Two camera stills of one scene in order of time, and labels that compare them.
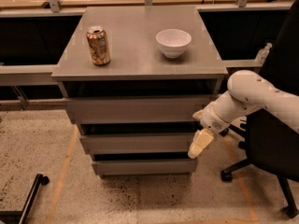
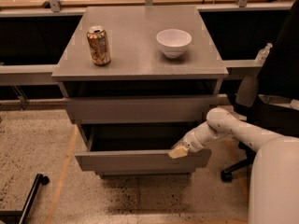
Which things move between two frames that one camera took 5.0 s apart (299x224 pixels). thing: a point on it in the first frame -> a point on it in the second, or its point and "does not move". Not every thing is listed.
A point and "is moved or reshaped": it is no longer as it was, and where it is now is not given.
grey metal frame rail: [41, 75] does not move
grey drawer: [136, 144] is moved or reshaped
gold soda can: [99, 46] does not move
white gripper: [211, 120] -> [192, 141]
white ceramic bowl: [173, 41] does not move
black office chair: [272, 145] does not move
